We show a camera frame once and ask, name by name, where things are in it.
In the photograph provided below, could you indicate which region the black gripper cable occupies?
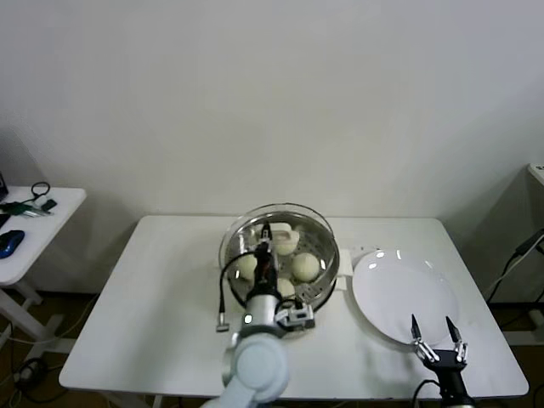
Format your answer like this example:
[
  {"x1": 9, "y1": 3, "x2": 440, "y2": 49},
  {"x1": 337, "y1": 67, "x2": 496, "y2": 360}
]
[
  {"x1": 215, "y1": 254, "x2": 258, "y2": 334},
  {"x1": 411, "y1": 379, "x2": 443, "y2": 408}
]

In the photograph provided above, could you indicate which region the white electric cooker pot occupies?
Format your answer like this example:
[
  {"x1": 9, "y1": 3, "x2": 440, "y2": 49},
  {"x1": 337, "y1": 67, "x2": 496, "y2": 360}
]
[{"x1": 212, "y1": 248, "x2": 354, "y2": 339}]

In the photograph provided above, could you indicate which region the white round plate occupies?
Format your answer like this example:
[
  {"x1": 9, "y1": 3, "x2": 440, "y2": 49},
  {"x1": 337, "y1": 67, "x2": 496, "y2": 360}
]
[{"x1": 351, "y1": 249, "x2": 462, "y2": 348}]

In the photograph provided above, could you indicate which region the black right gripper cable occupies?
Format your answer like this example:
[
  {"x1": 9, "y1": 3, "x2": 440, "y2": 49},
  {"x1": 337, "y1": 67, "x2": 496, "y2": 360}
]
[{"x1": 411, "y1": 379, "x2": 443, "y2": 408}]

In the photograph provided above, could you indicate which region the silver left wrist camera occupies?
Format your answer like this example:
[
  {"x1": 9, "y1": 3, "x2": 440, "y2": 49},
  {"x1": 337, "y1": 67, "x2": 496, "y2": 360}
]
[{"x1": 275, "y1": 299, "x2": 316, "y2": 332}]

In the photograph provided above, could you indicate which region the perforated steel steamer basket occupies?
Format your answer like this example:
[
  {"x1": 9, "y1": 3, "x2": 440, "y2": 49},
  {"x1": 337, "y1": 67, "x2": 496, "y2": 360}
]
[{"x1": 224, "y1": 211, "x2": 342, "y2": 314}]

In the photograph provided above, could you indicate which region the black background cable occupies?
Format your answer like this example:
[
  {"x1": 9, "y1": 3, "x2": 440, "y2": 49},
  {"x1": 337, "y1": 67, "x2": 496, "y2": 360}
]
[{"x1": 484, "y1": 228, "x2": 544, "y2": 303}]

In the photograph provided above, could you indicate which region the round glass pot lid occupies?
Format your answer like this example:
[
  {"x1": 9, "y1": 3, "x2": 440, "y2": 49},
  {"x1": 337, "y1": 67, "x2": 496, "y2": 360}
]
[{"x1": 218, "y1": 204, "x2": 337, "y2": 294}]

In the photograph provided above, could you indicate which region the white cabinet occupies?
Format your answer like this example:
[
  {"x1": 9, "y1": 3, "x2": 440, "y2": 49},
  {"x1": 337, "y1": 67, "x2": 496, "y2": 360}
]
[{"x1": 488, "y1": 162, "x2": 544, "y2": 305}]

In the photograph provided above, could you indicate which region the white side table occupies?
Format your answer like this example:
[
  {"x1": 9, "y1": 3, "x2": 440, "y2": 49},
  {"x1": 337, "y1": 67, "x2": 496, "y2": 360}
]
[{"x1": 0, "y1": 186, "x2": 88, "y2": 354}]

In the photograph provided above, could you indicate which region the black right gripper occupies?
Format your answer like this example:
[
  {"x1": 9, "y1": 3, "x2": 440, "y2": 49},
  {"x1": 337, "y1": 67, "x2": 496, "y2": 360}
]
[{"x1": 410, "y1": 314, "x2": 470, "y2": 400}]

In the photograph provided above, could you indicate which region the white metal floor frame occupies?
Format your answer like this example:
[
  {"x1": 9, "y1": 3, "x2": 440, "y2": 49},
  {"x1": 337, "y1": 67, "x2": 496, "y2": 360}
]
[{"x1": 503, "y1": 308, "x2": 544, "y2": 348}]

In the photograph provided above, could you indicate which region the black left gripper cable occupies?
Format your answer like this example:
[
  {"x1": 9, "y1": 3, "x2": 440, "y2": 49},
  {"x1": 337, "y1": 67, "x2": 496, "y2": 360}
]
[{"x1": 215, "y1": 254, "x2": 258, "y2": 334}]

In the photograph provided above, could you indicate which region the floor power strip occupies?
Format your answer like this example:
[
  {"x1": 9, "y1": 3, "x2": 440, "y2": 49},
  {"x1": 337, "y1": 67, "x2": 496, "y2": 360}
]
[{"x1": 14, "y1": 356, "x2": 48, "y2": 390}]

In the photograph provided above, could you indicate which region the white steamed baozi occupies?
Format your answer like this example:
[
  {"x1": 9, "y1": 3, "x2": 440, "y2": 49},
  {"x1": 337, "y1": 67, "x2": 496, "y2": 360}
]
[
  {"x1": 292, "y1": 252, "x2": 320, "y2": 284},
  {"x1": 275, "y1": 237, "x2": 299, "y2": 257},
  {"x1": 275, "y1": 278, "x2": 298, "y2": 301},
  {"x1": 235, "y1": 254, "x2": 259, "y2": 282}
]

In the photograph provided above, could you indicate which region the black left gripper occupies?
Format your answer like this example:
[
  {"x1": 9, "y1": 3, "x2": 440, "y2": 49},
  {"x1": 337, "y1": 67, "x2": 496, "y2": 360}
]
[{"x1": 252, "y1": 221, "x2": 281, "y2": 301}]

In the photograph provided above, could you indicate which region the blue computer mouse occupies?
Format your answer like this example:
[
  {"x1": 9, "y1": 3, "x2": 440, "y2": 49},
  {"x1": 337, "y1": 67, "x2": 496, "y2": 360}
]
[{"x1": 0, "y1": 229, "x2": 26, "y2": 259}]

